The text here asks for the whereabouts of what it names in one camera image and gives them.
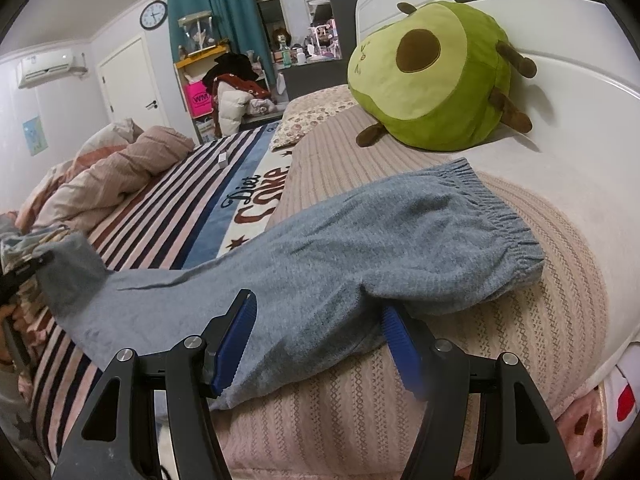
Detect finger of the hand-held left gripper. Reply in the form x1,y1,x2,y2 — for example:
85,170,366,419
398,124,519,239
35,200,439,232
0,251,57,306

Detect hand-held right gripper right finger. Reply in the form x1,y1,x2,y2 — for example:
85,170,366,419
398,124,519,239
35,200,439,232
381,305,577,480

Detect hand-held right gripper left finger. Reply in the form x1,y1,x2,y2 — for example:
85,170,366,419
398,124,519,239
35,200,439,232
52,288,258,480

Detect grey-blue pants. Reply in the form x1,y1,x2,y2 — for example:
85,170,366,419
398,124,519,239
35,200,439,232
37,157,546,412

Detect pink duvet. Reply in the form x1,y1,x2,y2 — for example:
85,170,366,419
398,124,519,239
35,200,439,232
14,118,197,235

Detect striped printed blanket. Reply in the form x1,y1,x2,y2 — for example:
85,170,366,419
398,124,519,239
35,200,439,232
29,124,297,463

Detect beige knit blanket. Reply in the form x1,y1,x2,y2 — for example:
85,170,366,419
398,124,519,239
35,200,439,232
214,109,610,480

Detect pink spotted sheet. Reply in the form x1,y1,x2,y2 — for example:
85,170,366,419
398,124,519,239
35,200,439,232
552,385,610,480

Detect white air conditioner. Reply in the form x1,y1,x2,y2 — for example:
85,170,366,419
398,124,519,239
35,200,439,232
16,48,89,90

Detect white door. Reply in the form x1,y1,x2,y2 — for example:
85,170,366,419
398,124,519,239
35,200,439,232
97,37,170,132

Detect white red-printed pillow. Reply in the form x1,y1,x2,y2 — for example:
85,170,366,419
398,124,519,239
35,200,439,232
599,339,640,433

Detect white puffer jacket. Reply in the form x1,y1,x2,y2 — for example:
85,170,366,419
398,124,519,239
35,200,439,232
214,87,258,137

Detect pink shopping bag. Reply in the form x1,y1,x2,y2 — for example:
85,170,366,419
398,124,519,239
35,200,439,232
182,80,217,117

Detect floral pillow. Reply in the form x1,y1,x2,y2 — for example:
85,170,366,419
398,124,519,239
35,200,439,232
270,85,362,152

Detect yellow shelf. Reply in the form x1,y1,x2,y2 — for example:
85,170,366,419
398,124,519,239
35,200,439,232
173,43,232,145

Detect green avocado plush toy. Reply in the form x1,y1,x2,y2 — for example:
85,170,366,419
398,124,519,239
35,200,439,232
347,1,538,152

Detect black garment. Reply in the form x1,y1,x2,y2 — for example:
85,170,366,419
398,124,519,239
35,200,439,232
202,52,260,85

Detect clear display case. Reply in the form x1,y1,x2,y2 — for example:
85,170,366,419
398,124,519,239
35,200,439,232
177,10,221,57

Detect teal curtain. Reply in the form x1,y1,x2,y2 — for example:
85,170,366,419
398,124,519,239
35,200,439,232
166,0,277,92

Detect dark grey cabinet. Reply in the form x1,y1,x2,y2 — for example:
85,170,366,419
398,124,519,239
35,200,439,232
276,0,372,107

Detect white headboard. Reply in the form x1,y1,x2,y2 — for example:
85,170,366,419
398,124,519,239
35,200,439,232
354,0,640,356

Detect blue wall poster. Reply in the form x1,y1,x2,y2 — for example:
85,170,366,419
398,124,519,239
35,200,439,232
22,116,42,156

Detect round wall clock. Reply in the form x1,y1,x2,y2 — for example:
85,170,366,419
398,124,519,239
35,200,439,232
139,0,169,30

